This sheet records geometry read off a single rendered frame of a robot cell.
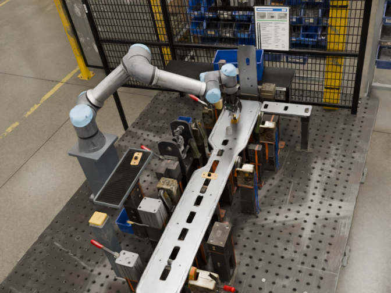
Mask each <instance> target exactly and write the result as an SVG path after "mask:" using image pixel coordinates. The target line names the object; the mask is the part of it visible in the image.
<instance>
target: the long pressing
mask: <svg viewBox="0 0 391 293"><path fill-rule="evenodd" d="M240 102H241V104H242V110H241V113H240V117H239V119H238V121H237V123H236V124H234V123H230V122H231V120H232V118H231V117H229V118H228V113H229V112H228V111H227V110H225V112H224V108H223V109H222V111H221V113H220V115H219V117H218V119H217V121H216V123H215V125H214V127H213V129H212V131H211V133H210V135H209V137H208V143H209V144H210V146H211V147H212V148H213V152H212V154H211V156H210V158H209V160H208V163H207V164H206V165H205V166H204V167H202V168H200V169H197V170H195V171H194V172H193V174H192V175H191V177H190V179H189V181H188V184H187V186H186V188H185V190H184V192H183V194H182V196H181V198H180V200H179V202H178V204H177V206H176V208H175V210H174V212H173V214H172V216H171V218H170V220H169V222H168V224H167V226H166V228H165V230H164V232H163V234H162V236H161V238H160V240H159V242H158V244H157V246H156V248H155V250H154V252H153V254H152V256H151V258H150V260H149V262H148V264H147V266H146V268H145V270H144V272H143V274H142V276H141V278H140V281H139V282H138V284H137V287H136V293H181V291H182V289H183V286H184V284H185V282H186V279H187V276H188V273H189V270H190V268H191V267H192V265H193V262H194V260H195V258H196V255H197V252H198V250H199V248H200V245H201V243H202V241H203V238H204V235H205V233H206V231H207V228H208V226H209V223H210V221H211V219H212V216H213V214H214V211H215V209H216V206H217V204H218V202H219V199H220V197H221V195H222V192H223V189H224V187H225V185H226V182H227V180H228V178H229V175H230V172H231V171H232V168H233V165H234V162H235V160H236V158H237V156H238V154H239V153H240V152H241V151H242V150H243V149H244V148H245V147H246V146H247V143H248V141H249V139H250V136H251V133H252V131H253V128H254V126H255V123H256V121H257V117H258V114H259V113H260V109H261V106H262V103H261V102H259V101H249V100H242V99H241V100H240ZM227 126H230V127H231V129H232V134H231V135H227V134H226V128H227ZM235 138H236V139H235ZM223 140H228V144H227V145H222V143H223ZM230 148H231V149H230ZM219 150H224V152H223V154H222V156H217V153H218V151H219ZM215 160H218V161H219V163H218V165H217V168H216V170H215V172H214V173H215V174H218V177H217V179H216V180H214V179H211V181H210V183H209V186H208V188H207V190H206V192H205V193H204V194H202V193H200V190H201V188H202V185H203V183H204V181H205V179H206V178H203V177H201V175H202V173H203V172H208V173H209V171H210V168H211V166H212V164H213V162H214V161H215ZM210 194H211V195H210ZM199 195H200V196H203V199H202V201H201V203H200V205H199V207H196V206H194V203H195V201H196V199H197V197H198V196H199ZM192 211H193V212H196V214H195V216H194V219H193V221H192V223H186V220H187V218H188V216H189V214H190V212H192ZM177 223H178V224H177ZM183 228H187V229H188V232H187V234H186V237H185V239H184V241H179V240H178V237H179V235H180V233H181V232H182V229H183ZM175 246H178V247H180V250H179V252H178V254H177V257H176V259H175V260H172V261H173V263H172V265H167V260H168V259H169V257H170V255H171V253H172V251H173V249H174V247H175ZM159 260H161V261H159ZM179 265H181V266H179ZM165 266H170V267H171V270H170V272H169V274H168V277H167V279H166V280H165V281H162V280H160V276H161V274H162V272H163V270H164V268H165Z"/></svg>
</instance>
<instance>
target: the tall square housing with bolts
mask: <svg viewBox="0 0 391 293"><path fill-rule="evenodd" d="M138 212H139V214H140V217H141V220H142V222H143V224H145V225H148V226H149V227H147V226H146V229H147V231H148V235H149V237H150V239H149V241H150V243H151V246H152V249H153V251H154V250H155V248H156V246H157V244H158V242H159V240H160V238H161V236H162V234H163V232H164V230H165V228H166V226H167V222H166V218H167V215H166V213H165V209H164V206H163V203H162V201H161V200H158V199H152V198H147V197H144V198H143V200H142V201H141V203H140V205H139V206H138Z"/></svg>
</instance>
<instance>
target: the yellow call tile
mask: <svg viewBox="0 0 391 293"><path fill-rule="evenodd" d="M106 217H107V214H105V213H100V212H95V213H94V214H93V216H92V218H91V219H90V221H89V223H91V224H96V225H99V226H101V224H102V223H103V221H104V220H105V218H106Z"/></svg>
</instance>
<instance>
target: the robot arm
mask: <svg viewBox="0 0 391 293"><path fill-rule="evenodd" d="M236 74H237V73H236V68H235V66H234V65H233V64H225V65H223V66H222V69H221V70H217V71H212V72H205V73H201V74H200V81H199V80H195V79H192V78H188V77H185V76H181V75H178V74H174V73H170V72H166V71H163V70H159V69H158V68H157V67H156V66H153V65H151V52H150V50H149V49H148V48H147V47H146V46H145V45H143V44H134V45H132V46H131V47H130V48H129V51H128V53H127V54H126V55H125V56H124V57H123V58H122V59H121V64H120V65H119V66H118V67H117V68H116V69H115V70H114V71H113V72H112V73H111V74H109V75H108V76H107V77H106V78H105V79H104V80H103V81H102V82H100V83H99V84H98V85H97V86H96V87H95V88H94V89H93V90H88V91H84V92H82V93H81V94H80V95H79V97H78V99H77V104H76V106H75V107H74V108H73V109H72V110H71V111H70V115H69V116H70V121H71V122H72V124H73V127H74V129H75V131H76V133H77V136H78V141H79V148H80V150H81V151H82V152H84V153H94V152H97V151H99V150H100V149H102V148H103V147H104V146H105V144H106V138H105V136H104V135H103V133H102V132H100V130H99V129H98V126H97V124H96V121H95V118H96V115H97V111H98V110H99V109H101V108H102V107H103V106H104V101H105V100H106V99H107V98H109V97H110V96H111V95H112V94H113V93H114V92H115V91H116V90H117V89H118V88H120V87H121V86H122V85H123V84H124V83H125V82H126V81H127V80H128V79H129V78H131V77H133V78H134V79H135V80H137V81H139V82H141V83H144V84H148V85H154V84H156V85H160V86H163V87H167V88H171V89H174V90H178V91H182V92H186V93H189V94H193V95H198V96H201V97H204V98H206V99H207V101H208V102H209V103H217V102H218V101H219V100H220V98H221V91H220V88H219V85H220V84H223V87H224V92H225V95H226V96H225V98H226V101H225V103H224V104H223V107H224V112H225V110H227V111H228V112H229V113H228V118H229V117H231V118H232V119H233V118H234V114H233V113H235V112H236V120H237V119H238V118H239V116H240V113H241V110H242V104H241V102H240V99H239V97H237V96H238V95H240V94H241V90H238V89H237V88H238V87H239V86H237V76H236Z"/></svg>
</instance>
